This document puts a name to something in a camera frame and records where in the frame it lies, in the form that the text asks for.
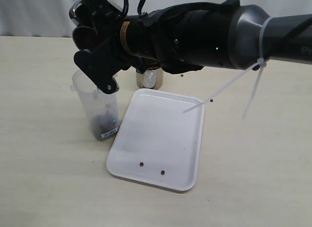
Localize white rectangular tray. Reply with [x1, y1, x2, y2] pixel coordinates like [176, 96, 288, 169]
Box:
[106, 89, 205, 192]

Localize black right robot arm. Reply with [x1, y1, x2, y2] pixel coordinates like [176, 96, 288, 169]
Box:
[69, 0, 312, 94]

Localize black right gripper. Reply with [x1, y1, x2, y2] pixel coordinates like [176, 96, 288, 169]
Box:
[74, 0, 130, 94]

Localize clear plastic tall container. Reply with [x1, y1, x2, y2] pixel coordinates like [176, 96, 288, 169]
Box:
[70, 70, 119, 141]

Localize white zip tie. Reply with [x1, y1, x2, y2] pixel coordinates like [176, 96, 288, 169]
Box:
[183, 17, 271, 120]

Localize steel mug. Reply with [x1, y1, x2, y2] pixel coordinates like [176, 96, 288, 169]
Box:
[136, 65, 164, 90]
[69, 0, 98, 50]

